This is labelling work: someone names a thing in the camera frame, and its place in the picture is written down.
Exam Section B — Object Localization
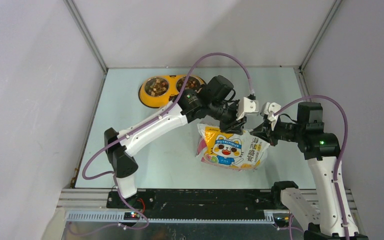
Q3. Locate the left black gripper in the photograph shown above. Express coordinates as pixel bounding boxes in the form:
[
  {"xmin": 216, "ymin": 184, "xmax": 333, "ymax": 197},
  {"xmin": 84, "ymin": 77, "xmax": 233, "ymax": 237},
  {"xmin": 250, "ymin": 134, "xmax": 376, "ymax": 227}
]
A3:
[{"xmin": 207, "ymin": 99, "xmax": 247, "ymax": 136}]

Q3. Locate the pet food bag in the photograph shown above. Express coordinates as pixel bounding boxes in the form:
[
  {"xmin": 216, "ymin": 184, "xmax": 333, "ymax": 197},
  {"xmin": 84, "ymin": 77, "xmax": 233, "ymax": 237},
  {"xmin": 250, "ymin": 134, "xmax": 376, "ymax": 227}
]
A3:
[{"xmin": 196, "ymin": 123, "xmax": 270, "ymax": 171}]

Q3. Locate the yellow double pet bowl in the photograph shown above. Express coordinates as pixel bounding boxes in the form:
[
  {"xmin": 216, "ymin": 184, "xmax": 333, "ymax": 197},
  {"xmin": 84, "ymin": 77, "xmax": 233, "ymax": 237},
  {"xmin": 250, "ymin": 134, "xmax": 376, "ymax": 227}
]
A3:
[{"xmin": 137, "ymin": 74, "xmax": 208, "ymax": 110}]

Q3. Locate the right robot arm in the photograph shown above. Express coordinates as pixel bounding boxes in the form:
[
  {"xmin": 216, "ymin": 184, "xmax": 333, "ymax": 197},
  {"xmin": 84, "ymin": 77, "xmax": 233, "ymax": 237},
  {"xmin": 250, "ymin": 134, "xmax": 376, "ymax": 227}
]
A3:
[{"xmin": 251, "ymin": 102, "xmax": 368, "ymax": 240}]

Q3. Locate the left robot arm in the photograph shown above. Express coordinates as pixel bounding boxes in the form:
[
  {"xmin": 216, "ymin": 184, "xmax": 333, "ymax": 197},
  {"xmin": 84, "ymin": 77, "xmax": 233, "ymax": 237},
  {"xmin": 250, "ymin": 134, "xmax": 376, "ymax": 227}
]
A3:
[{"xmin": 104, "ymin": 75, "xmax": 256, "ymax": 208}]

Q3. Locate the kibble in right bowl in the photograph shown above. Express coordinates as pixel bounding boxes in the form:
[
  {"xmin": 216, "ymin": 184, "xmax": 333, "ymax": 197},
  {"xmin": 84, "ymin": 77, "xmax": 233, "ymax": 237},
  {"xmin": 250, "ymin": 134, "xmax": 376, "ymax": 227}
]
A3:
[{"xmin": 175, "ymin": 76, "xmax": 202, "ymax": 92}]

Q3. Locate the kibble in bowl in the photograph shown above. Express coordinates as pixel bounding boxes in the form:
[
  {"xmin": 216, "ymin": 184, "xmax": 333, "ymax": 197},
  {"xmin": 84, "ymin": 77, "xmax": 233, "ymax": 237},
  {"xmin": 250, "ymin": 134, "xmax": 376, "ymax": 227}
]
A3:
[
  {"xmin": 175, "ymin": 76, "xmax": 202, "ymax": 92},
  {"xmin": 144, "ymin": 77, "xmax": 169, "ymax": 97}
]

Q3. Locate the kibble in left bowl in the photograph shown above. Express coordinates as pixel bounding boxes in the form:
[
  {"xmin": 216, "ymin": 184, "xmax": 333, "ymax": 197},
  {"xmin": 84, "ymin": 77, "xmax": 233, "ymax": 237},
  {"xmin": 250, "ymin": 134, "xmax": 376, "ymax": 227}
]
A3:
[{"xmin": 144, "ymin": 77, "xmax": 169, "ymax": 97}]

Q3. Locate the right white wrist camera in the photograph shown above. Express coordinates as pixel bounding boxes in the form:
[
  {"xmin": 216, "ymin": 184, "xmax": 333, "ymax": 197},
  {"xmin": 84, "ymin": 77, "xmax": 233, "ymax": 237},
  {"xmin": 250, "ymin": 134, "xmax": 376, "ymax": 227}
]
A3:
[{"xmin": 260, "ymin": 102, "xmax": 282, "ymax": 131}]

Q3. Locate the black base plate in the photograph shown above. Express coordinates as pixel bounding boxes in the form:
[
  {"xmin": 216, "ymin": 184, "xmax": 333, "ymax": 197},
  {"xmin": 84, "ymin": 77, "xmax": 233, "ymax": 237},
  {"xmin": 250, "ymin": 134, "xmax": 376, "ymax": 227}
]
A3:
[{"xmin": 107, "ymin": 188, "xmax": 304, "ymax": 221}]

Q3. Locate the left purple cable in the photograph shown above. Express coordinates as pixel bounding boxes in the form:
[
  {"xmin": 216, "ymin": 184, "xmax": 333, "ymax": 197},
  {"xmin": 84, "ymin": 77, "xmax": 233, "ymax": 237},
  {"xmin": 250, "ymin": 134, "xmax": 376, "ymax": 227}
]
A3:
[{"xmin": 67, "ymin": 52, "xmax": 256, "ymax": 237}]

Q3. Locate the aluminium frame rail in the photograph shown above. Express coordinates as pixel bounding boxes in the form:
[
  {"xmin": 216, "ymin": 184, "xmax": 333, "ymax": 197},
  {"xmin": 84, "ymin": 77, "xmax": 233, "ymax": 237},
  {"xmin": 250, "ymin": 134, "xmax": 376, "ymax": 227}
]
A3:
[{"xmin": 56, "ymin": 188, "xmax": 359, "ymax": 226}]

